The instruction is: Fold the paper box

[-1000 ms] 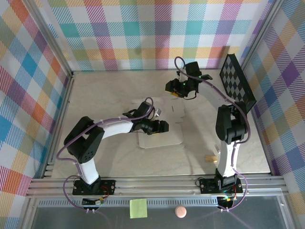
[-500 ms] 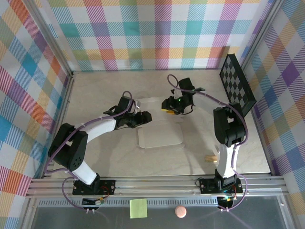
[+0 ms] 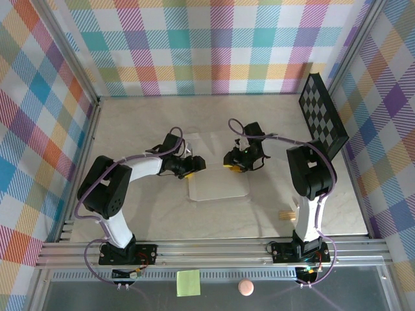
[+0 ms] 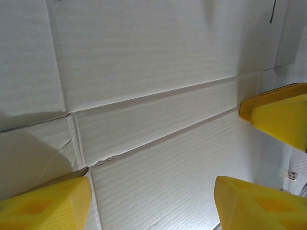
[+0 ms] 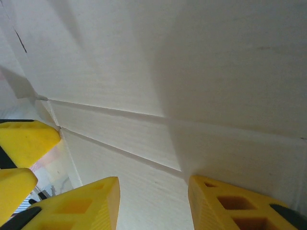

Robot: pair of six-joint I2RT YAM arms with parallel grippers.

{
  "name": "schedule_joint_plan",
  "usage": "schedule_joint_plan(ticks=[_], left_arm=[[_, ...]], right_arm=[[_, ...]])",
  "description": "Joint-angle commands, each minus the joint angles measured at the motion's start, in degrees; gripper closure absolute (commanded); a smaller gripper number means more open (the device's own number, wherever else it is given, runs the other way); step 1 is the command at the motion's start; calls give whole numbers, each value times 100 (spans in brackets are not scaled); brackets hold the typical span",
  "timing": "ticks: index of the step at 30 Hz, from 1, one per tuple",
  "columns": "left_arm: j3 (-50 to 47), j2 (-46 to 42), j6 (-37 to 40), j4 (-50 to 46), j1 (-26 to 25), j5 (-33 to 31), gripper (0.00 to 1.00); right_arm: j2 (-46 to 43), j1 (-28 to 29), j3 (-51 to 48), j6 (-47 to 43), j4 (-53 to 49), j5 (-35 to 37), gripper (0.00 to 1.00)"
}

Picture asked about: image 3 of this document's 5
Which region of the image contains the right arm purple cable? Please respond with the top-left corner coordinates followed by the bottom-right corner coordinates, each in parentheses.
top-left (228, 118), bottom-right (340, 288)

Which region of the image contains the perforated metal strip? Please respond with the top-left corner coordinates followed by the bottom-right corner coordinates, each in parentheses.
top-left (51, 271), bottom-right (299, 281)

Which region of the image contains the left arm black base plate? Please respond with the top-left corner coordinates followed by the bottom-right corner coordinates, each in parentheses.
top-left (99, 243), bottom-right (159, 266)

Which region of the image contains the black checkerboard calibration board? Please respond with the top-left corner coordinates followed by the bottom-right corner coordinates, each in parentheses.
top-left (298, 73), bottom-right (350, 163)

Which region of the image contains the green sticky note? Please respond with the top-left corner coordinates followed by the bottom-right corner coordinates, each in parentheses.
top-left (176, 270), bottom-right (202, 297)

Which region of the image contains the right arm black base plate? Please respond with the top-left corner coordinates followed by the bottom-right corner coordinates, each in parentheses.
top-left (270, 241), bottom-right (331, 264)

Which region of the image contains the aluminium side rail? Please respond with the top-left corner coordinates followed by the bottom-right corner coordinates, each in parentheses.
top-left (54, 97), bottom-right (103, 242)

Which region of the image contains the aluminium frame post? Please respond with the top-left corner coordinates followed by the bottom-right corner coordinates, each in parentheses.
top-left (32, 0), bottom-right (101, 106)
top-left (326, 0), bottom-right (390, 97)

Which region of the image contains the pink round ball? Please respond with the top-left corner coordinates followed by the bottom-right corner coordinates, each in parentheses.
top-left (238, 279), bottom-right (255, 296)

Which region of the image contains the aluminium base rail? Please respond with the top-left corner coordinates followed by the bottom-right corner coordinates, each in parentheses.
top-left (35, 238), bottom-right (393, 270)

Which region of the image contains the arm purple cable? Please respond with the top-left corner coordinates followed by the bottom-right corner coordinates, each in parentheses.
top-left (228, 118), bottom-right (340, 288)
top-left (73, 126), bottom-right (189, 288)

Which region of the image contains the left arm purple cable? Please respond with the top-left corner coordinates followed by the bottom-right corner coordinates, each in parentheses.
top-left (73, 126), bottom-right (189, 288)

